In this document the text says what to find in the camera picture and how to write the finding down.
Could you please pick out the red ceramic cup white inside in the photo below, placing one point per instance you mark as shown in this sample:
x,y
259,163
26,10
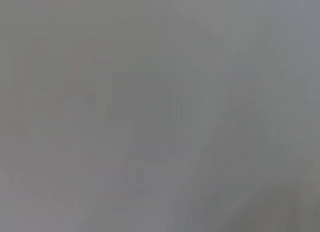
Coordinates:
x,y
75,74

